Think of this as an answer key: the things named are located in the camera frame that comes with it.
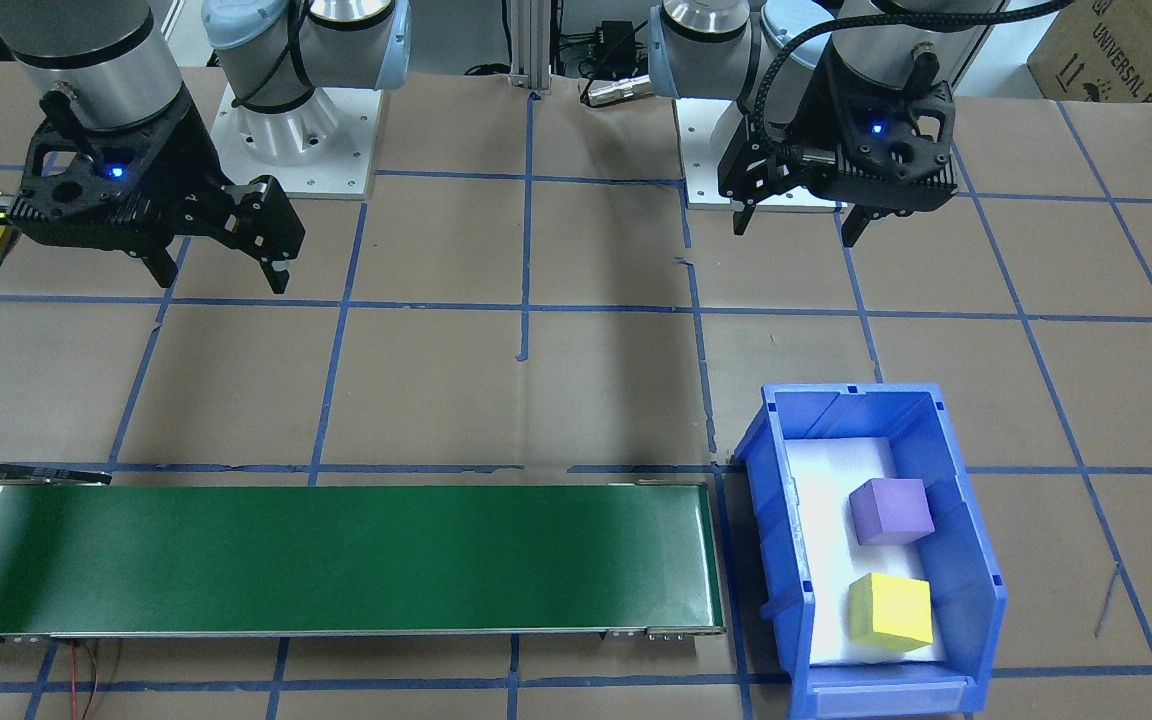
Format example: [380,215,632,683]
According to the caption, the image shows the purple foam block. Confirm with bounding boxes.
[849,478,936,547]

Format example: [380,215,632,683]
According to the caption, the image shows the yellow foam block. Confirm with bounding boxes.
[847,573,935,652]

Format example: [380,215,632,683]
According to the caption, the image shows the silver cylinder connector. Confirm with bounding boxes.
[583,77,654,108]

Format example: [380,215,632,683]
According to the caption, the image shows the small black adapter box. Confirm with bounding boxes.
[594,20,639,64]

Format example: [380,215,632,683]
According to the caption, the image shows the brown cardboard box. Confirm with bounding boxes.
[1026,0,1152,107]

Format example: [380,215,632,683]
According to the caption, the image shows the white foam pad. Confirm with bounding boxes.
[786,437,949,667]

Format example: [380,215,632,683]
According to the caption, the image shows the green conveyor belt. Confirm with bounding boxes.
[0,462,727,644]

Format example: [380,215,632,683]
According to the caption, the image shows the blue plastic bin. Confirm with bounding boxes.
[733,383,1009,720]

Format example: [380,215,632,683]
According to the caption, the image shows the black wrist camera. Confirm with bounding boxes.
[4,188,177,259]
[812,160,958,217]

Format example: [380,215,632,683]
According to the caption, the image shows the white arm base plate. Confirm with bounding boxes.
[194,85,378,200]
[676,98,837,212]

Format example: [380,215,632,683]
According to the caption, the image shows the black braided camera cable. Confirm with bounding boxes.
[748,0,1074,161]

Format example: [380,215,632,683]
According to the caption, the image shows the red black conveyor wires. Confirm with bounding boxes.
[64,640,127,720]

